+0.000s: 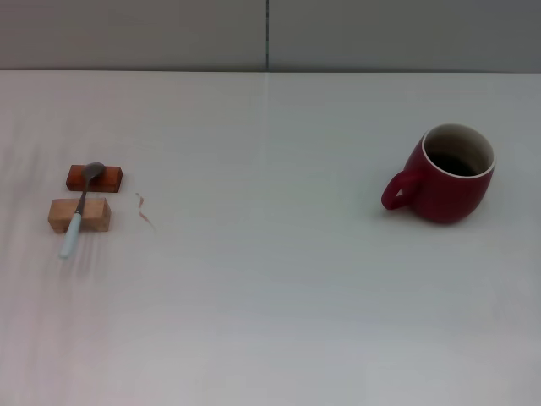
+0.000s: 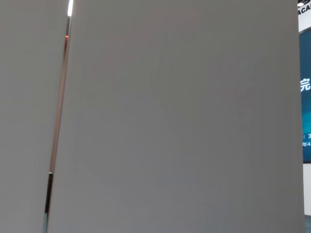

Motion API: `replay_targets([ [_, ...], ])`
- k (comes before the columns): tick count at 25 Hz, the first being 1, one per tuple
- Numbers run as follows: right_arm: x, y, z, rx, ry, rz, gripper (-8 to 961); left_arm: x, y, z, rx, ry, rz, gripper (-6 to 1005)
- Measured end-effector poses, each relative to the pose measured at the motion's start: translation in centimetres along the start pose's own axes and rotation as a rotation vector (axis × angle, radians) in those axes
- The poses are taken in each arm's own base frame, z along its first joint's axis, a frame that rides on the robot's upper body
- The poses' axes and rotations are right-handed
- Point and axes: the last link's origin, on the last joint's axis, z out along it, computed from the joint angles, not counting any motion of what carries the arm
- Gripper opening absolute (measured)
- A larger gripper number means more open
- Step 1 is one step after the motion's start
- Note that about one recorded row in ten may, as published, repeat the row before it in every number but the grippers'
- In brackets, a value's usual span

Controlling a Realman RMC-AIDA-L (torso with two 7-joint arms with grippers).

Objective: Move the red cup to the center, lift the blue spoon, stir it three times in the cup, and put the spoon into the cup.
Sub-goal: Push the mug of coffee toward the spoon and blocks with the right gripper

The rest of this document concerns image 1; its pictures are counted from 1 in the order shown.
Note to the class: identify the red ceramic cup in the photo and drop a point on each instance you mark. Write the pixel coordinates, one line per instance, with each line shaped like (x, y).
(448, 199)

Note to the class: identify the dark reddish wooden block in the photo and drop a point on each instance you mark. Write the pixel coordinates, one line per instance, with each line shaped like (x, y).
(110, 179)

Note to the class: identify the light wooden block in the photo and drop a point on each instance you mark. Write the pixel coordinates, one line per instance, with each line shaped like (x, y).
(98, 213)

